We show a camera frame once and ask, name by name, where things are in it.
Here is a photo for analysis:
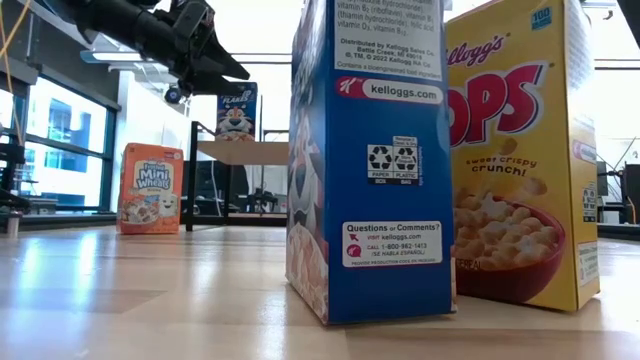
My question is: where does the black aluminium table frame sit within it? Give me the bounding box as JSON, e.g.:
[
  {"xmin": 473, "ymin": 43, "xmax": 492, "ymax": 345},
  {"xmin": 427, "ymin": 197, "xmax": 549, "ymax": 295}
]
[{"xmin": 0, "ymin": 212, "xmax": 640, "ymax": 241}]

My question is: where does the small grey cylinder stub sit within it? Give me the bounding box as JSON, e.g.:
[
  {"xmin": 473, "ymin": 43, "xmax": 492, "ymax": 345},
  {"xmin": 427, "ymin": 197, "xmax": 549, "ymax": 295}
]
[{"xmin": 5, "ymin": 210, "xmax": 21, "ymax": 239}]

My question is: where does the orange Mini Wheats cereal box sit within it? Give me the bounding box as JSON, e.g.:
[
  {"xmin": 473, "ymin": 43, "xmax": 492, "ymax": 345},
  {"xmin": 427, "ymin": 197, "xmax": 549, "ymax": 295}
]
[{"xmin": 116, "ymin": 142, "xmax": 185, "ymax": 236}]

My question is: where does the dark background desk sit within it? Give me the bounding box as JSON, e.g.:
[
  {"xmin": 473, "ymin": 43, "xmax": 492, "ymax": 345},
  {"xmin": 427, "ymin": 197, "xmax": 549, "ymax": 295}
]
[{"xmin": 180, "ymin": 159, "xmax": 250, "ymax": 216}]

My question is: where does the yellow orange cable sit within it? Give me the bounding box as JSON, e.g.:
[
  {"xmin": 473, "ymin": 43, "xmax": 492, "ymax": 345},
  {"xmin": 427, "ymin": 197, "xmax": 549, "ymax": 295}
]
[{"xmin": 0, "ymin": 0, "xmax": 32, "ymax": 146}]

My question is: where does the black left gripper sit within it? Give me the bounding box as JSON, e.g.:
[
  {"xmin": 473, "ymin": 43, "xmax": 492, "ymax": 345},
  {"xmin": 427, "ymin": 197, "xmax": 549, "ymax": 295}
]
[{"xmin": 167, "ymin": 0, "xmax": 251, "ymax": 96}]

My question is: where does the wooden shelf with black frame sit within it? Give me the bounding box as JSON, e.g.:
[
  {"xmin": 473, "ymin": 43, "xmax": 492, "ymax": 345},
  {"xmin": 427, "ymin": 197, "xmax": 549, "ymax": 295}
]
[{"xmin": 184, "ymin": 120, "xmax": 290, "ymax": 233}]

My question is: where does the black background equipment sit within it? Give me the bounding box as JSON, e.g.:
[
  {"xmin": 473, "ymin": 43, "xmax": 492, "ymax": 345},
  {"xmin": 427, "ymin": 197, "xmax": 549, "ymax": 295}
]
[{"xmin": 597, "ymin": 159, "xmax": 640, "ymax": 226}]

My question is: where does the yellow Corn Pops cereal box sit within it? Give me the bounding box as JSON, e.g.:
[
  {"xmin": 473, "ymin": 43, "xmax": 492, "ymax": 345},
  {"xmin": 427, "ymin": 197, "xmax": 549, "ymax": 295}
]
[{"xmin": 444, "ymin": 0, "xmax": 601, "ymax": 314}]

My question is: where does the dark framed window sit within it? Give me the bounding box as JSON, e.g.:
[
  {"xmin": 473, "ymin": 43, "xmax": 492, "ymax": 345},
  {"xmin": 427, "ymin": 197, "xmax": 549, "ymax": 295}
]
[{"xmin": 0, "ymin": 54, "xmax": 122, "ymax": 217}]

